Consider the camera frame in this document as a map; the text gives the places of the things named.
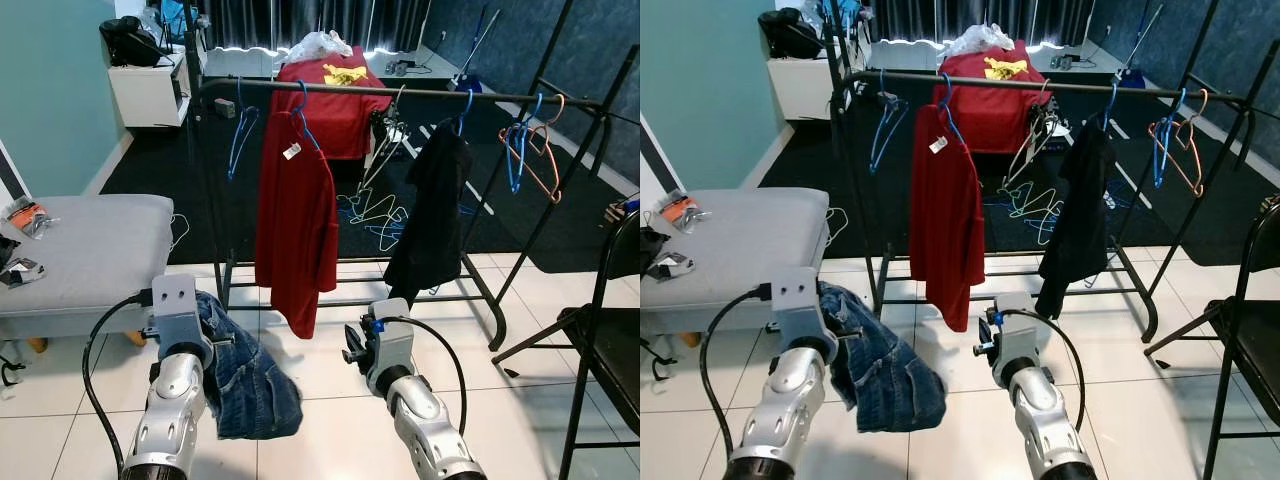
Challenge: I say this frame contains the black folding chair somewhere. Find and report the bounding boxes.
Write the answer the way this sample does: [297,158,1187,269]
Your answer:
[1145,195,1280,480]
[490,210,641,480]

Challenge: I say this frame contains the grey metal hanger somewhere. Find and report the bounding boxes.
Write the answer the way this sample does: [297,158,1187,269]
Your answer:
[355,85,413,196]
[1003,80,1059,191]

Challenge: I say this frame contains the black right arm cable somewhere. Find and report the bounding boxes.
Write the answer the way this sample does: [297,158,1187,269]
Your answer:
[378,315,469,436]
[995,308,1088,433]

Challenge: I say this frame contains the orange plastic hanger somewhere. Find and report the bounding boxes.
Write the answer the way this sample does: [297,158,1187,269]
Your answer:
[498,92,566,204]
[1148,88,1209,199]

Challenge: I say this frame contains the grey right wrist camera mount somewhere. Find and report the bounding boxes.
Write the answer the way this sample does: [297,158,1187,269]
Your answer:
[990,292,1041,371]
[365,298,413,376]

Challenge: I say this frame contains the blue denim jeans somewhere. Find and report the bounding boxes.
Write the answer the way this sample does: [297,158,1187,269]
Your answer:
[190,290,304,441]
[815,280,949,433]

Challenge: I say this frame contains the red cloth with yellow print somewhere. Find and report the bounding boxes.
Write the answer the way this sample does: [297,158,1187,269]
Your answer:
[935,40,1051,156]
[275,45,394,161]

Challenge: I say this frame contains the black shirt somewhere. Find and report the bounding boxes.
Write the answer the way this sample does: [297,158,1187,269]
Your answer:
[1035,115,1119,321]
[383,120,474,311]

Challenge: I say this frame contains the black bag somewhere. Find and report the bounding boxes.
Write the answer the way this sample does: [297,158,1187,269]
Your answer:
[757,8,826,61]
[98,15,166,69]

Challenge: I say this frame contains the orange packet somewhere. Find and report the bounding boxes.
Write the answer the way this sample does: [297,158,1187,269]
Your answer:
[655,195,706,233]
[5,200,51,239]

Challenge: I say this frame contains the dark pleated curtain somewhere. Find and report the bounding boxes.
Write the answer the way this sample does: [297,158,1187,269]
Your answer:
[862,0,1096,46]
[195,0,431,53]

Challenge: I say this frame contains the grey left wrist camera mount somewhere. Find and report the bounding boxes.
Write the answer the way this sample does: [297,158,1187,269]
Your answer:
[150,275,213,366]
[770,267,839,361]

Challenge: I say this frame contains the white crumpled plastic bag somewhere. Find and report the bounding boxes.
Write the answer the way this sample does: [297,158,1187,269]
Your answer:
[285,30,353,63]
[940,22,1016,59]

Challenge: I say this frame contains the red shirt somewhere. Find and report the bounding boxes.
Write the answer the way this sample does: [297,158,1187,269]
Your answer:
[255,110,341,341]
[908,103,986,333]

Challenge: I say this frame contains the blue mop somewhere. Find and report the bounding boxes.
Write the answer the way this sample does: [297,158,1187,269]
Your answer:
[1115,3,1166,86]
[455,5,501,93]

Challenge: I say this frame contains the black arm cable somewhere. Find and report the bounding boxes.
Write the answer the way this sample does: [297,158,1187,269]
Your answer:
[697,283,776,461]
[995,308,1088,433]
[82,290,156,476]
[378,315,469,436]

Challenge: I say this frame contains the small silver black packet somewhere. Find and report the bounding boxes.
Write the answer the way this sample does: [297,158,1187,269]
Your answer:
[645,252,696,283]
[0,255,46,289]

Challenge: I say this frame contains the pale wire hanger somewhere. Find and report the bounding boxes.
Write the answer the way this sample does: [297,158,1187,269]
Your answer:
[340,185,411,251]
[985,180,1061,246]

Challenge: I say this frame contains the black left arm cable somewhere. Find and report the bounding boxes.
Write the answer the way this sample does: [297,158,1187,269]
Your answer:
[82,290,156,476]
[697,283,776,461]

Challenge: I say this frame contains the white cabinet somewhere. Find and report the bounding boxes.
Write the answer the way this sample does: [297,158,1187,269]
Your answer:
[108,45,201,129]
[768,40,851,121]

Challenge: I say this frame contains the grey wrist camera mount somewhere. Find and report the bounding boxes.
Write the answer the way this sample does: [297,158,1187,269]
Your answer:
[150,275,213,366]
[365,298,413,376]
[770,267,839,361]
[990,292,1041,371]

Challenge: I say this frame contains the black metal clothes rack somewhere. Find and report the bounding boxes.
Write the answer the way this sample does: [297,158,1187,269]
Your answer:
[825,0,1280,346]
[185,0,641,351]

